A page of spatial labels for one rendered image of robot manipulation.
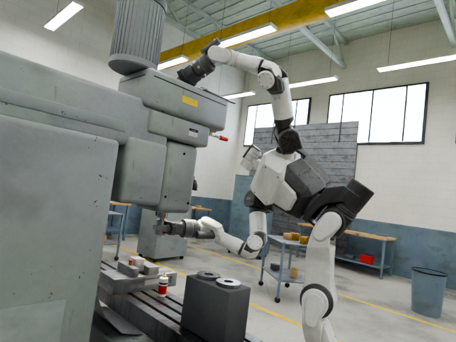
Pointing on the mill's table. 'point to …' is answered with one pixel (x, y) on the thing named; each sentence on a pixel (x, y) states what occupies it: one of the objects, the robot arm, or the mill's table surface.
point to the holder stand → (215, 307)
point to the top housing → (176, 98)
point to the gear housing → (178, 129)
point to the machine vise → (132, 279)
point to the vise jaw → (150, 269)
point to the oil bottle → (163, 286)
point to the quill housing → (176, 179)
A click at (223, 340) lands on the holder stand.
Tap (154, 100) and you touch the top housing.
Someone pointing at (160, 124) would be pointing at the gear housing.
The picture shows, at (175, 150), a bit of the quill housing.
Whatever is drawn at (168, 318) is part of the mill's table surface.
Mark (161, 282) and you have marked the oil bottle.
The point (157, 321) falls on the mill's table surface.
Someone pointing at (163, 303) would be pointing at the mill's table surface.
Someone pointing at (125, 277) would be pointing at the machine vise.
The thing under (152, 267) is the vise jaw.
